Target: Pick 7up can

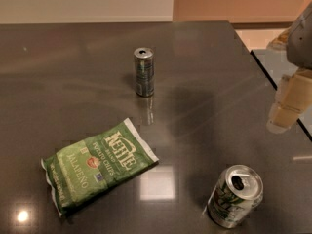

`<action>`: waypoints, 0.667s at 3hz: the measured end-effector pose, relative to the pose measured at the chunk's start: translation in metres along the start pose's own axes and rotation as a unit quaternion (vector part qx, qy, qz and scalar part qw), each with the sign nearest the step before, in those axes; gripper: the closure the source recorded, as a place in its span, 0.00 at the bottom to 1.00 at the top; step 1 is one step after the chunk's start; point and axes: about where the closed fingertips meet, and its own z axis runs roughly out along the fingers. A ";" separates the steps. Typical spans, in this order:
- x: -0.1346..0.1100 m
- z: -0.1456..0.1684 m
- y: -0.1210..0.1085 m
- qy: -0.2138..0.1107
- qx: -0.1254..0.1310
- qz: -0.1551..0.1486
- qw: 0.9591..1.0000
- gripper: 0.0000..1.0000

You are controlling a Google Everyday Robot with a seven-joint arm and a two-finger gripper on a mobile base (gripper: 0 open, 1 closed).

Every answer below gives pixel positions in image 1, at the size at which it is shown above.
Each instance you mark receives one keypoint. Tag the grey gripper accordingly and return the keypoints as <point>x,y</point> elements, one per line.
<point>300,42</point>

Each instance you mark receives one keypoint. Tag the green 7up can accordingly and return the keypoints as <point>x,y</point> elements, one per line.
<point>238,191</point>

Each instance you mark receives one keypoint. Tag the tall slim silver can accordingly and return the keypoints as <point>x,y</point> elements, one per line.
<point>144,67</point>

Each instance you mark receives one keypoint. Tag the green Kettle jalapeno chips bag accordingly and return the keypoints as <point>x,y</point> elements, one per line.
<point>81,171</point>

